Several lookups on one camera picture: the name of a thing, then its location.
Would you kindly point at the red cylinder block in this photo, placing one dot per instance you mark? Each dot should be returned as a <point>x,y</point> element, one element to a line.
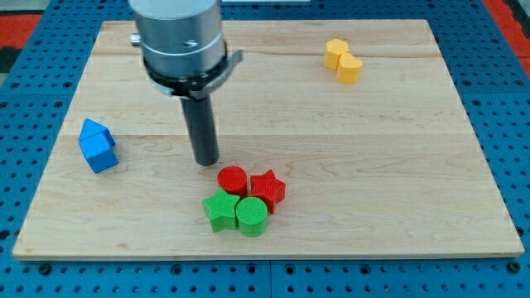
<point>233,179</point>

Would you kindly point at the blue cube block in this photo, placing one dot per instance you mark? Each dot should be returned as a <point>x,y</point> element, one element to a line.
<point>98,152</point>

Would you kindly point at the green cylinder block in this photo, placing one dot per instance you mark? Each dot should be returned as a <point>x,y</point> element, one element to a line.
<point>251,215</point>

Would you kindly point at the red star block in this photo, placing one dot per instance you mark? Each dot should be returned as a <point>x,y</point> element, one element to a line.
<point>269,189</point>

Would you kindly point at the yellow heart block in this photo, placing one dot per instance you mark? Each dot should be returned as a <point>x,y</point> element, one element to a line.
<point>349,69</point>

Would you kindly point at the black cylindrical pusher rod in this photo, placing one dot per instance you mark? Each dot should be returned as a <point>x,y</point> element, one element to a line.
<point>200,125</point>

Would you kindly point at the blue triangle block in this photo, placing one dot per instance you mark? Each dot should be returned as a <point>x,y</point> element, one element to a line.
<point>91,128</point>

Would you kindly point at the yellow pentagon block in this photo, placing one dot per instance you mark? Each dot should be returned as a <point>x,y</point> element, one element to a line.
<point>334,49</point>

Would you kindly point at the wooden board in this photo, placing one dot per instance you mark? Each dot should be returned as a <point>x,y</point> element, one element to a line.
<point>386,168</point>

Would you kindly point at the green star block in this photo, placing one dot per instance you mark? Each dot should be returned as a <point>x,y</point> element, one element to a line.
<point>220,210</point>

